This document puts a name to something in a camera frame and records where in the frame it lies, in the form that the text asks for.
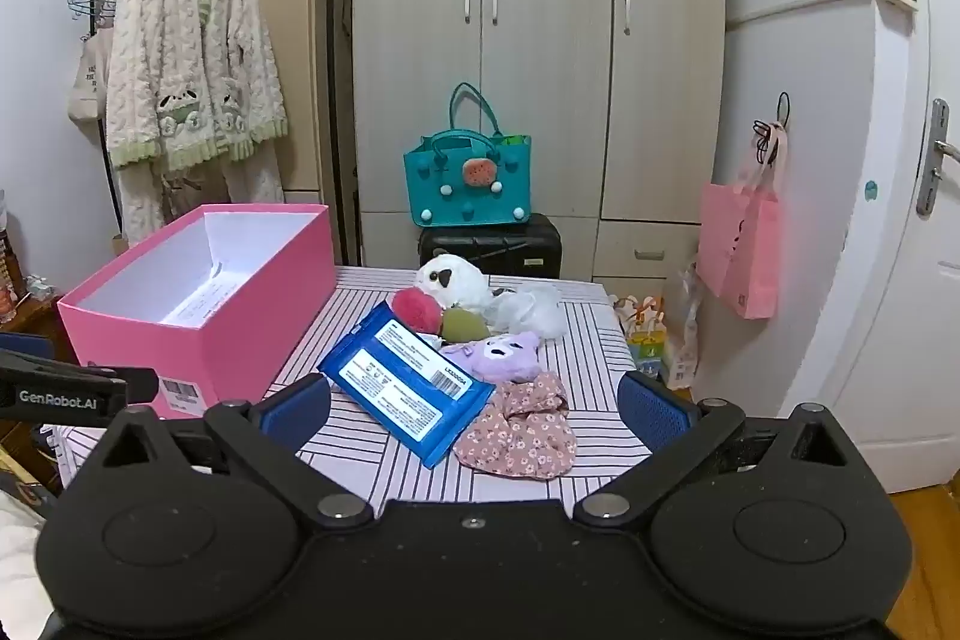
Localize beige wardrobe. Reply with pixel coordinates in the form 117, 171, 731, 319
351, 0, 727, 300

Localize wooden nightstand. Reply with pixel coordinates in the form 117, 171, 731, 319
0, 293, 77, 483

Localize teal tote bag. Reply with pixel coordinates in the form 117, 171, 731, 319
403, 82, 534, 229

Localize black clothes rack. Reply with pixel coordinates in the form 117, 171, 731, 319
88, 0, 347, 268

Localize metal door handle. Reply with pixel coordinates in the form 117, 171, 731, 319
916, 98, 960, 218

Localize pink paper bag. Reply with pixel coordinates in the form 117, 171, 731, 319
697, 122, 782, 321

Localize striped pink tablecloth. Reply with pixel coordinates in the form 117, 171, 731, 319
56, 265, 655, 507

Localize pink cardboard box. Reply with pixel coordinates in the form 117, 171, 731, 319
56, 203, 336, 421

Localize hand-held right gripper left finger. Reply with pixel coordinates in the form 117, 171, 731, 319
96, 374, 376, 530

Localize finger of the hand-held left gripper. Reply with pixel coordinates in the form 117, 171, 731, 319
0, 347, 128, 387

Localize blue wet wipes packet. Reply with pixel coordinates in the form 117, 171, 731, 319
318, 301, 497, 469

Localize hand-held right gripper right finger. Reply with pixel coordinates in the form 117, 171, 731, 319
574, 370, 860, 526

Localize white door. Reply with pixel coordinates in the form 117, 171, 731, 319
806, 0, 960, 498

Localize pink floral scrunchie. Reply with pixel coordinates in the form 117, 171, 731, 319
453, 373, 579, 480

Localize purple plush toy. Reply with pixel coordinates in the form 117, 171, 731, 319
441, 330, 543, 384

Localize white plush toy brown patches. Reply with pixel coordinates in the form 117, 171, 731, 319
415, 253, 493, 312

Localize black suitcase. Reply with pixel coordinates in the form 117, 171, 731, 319
418, 213, 564, 280

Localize printed paper sheet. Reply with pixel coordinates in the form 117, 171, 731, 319
160, 263, 245, 324

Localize green teardrop sponge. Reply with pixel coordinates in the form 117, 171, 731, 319
442, 307, 489, 343

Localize white plastic bag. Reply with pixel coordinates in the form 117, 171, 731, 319
660, 263, 703, 390

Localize cream fluffy robe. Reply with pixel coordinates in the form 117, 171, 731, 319
104, 0, 290, 245

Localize cream canvas tote bag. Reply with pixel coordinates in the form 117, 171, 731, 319
67, 20, 115, 124

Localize red fluffy plush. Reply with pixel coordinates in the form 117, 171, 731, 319
393, 287, 449, 336

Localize black hanging cord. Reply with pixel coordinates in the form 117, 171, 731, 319
752, 92, 793, 170

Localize colourful carton box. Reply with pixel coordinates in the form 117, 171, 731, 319
616, 293, 670, 381

